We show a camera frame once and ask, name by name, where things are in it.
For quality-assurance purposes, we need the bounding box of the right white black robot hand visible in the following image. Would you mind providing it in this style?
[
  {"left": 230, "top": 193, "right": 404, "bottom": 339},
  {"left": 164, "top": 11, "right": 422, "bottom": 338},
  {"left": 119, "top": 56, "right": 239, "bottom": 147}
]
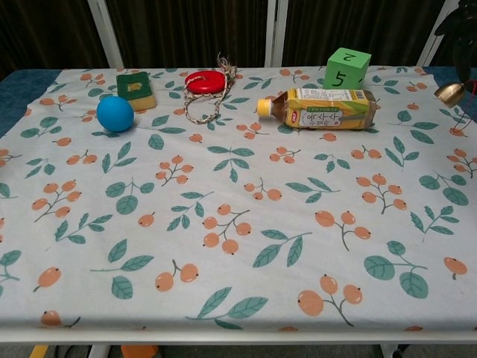
[{"left": 434, "top": 0, "right": 477, "bottom": 84}]

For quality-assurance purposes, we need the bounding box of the green numbered foam cube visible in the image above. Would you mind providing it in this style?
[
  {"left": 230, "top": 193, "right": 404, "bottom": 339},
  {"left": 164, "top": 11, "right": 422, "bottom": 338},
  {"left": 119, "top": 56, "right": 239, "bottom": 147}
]
[{"left": 323, "top": 47, "right": 373, "bottom": 91}]

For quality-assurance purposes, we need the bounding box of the yellow label tea bottle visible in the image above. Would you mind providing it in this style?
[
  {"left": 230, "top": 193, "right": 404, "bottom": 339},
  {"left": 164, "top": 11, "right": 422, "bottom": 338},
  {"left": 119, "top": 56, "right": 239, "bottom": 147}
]
[{"left": 257, "top": 87, "right": 379, "bottom": 132}]

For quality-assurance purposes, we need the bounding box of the red disc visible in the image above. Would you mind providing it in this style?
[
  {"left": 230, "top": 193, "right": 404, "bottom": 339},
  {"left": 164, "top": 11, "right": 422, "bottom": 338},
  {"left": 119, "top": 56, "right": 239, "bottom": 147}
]
[{"left": 184, "top": 70, "right": 227, "bottom": 95}]

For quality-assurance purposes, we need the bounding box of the floral print tablecloth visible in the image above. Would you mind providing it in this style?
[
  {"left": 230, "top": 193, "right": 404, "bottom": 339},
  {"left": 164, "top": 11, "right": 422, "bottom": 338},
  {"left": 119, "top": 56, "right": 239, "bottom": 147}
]
[{"left": 0, "top": 66, "right": 477, "bottom": 333}]

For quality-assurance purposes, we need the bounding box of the green yellow sponge block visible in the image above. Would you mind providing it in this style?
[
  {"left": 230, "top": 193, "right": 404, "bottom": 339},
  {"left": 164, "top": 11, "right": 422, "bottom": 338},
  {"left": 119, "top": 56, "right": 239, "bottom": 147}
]
[{"left": 116, "top": 71, "right": 158, "bottom": 113}]

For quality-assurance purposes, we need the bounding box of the blue ball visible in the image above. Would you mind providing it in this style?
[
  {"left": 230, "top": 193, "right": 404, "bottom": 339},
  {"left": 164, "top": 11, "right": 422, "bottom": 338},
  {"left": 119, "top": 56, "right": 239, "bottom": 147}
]
[{"left": 95, "top": 95, "right": 136, "bottom": 133}]

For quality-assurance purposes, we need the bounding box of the orange object under table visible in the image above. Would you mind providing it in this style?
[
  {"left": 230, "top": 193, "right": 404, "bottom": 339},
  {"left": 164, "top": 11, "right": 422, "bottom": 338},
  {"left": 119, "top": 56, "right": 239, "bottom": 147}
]
[{"left": 120, "top": 345, "right": 159, "bottom": 358}]

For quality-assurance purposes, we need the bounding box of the white metal frame post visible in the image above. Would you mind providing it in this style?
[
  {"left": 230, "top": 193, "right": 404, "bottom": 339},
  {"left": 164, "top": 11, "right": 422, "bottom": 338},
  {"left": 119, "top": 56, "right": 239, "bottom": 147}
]
[
  {"left": 416, "top": 0, "right": 460, "bottom": 69},
  {"left": 263, "top": 0, "right": 288, "bottom": 69},
  {"left": 86, "top": 0, "right": 124, "bottom": 70}
]

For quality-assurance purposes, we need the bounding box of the braided beige rope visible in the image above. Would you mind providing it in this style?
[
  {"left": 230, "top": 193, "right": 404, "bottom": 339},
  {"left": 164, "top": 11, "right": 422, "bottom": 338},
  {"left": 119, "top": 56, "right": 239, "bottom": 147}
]
[{"left": 182, "top": 51, "right": 239, "bottom": 126}]

